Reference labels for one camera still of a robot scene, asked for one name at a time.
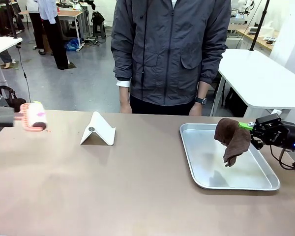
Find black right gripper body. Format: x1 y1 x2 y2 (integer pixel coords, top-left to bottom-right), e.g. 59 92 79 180
266 124 295 151

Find brown cleaning cloth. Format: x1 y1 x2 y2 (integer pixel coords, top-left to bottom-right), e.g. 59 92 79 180
213 118 251 168

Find pink and white lint roller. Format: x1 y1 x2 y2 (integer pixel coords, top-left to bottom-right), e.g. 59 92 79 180
14 100 49 133

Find person's left forearm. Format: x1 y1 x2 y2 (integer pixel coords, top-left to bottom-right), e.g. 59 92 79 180
196 81 209 99

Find person's right forearm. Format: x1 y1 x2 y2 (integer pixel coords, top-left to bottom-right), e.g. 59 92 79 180
118 86 131 99

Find person's left hand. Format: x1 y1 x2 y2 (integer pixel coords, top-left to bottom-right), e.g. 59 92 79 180
188 104 202 116

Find person's right hand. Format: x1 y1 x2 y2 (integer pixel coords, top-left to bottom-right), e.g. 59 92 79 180
119 97 133 114

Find brown handbag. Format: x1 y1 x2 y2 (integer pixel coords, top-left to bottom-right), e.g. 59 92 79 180
0 85 27 107

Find large white table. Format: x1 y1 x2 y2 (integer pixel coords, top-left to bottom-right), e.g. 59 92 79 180
217 48 295 118

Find silver metal tray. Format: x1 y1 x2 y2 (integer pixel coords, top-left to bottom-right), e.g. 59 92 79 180
179 122 281 191

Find small white table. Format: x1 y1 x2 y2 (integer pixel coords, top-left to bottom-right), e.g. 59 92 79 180
0 36 23 83

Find long wooden workbench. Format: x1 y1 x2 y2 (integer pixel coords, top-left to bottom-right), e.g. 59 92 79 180
236 29 273 52

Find white tissue box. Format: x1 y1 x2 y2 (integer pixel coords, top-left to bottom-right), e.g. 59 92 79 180
260 21 275 37

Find black tripod pole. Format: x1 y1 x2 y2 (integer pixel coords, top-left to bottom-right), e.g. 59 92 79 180
249 0 271 52
4 0 22 47

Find white folded roller stand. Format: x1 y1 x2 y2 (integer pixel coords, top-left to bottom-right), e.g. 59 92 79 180
80 111 116 146

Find bystander in black trousers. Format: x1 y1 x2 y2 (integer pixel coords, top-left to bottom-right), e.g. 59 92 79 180
27 0 49 56

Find bystander in light blue shirt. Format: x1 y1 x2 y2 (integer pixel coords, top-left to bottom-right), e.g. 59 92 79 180
38 0 69 70

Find blue plastic bag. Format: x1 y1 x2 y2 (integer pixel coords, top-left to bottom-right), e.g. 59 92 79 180
65 38 81 52

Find black trousers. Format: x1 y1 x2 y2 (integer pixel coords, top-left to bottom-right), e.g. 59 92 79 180
129 94 196 116

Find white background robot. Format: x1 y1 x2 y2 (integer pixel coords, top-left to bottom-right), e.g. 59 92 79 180
232 0 255 19

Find person in grey jacket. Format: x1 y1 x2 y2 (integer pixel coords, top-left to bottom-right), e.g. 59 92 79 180
110 0 232 107

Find black stool with bag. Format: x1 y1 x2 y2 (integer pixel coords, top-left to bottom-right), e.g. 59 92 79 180
91 11 106 39

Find wooden top desk white frame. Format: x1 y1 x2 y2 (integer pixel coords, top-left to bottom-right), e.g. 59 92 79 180
58 9 86 50

